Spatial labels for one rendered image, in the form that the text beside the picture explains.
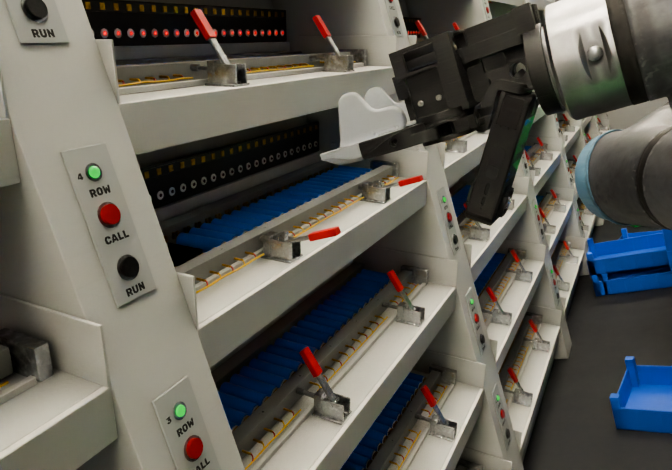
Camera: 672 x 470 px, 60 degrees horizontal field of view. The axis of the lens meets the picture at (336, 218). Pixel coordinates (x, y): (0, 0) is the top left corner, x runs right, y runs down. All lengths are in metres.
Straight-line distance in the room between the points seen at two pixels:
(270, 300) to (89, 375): 0.21
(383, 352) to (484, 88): 0.47
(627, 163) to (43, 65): 0.47
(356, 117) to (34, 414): 0.33
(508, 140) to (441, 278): 0.61
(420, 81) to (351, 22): 0.58
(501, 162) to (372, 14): 0.60
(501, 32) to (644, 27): 0.11
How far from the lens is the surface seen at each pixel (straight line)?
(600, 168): 0.58
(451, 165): 1.17
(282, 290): 0.63
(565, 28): 0.46
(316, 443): 0.69
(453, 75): 0.48
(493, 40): 0.48
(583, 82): 0.45
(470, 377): 1.15
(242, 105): 0.64
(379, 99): 0.56
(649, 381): 1.70
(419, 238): 1.06
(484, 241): 1.31
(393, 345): 0.87
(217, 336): 0.55
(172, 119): 0.56
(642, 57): 0.45
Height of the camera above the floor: 0.84
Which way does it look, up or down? 8 degrees down
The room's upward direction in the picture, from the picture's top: 17 degrees counter-clockwise
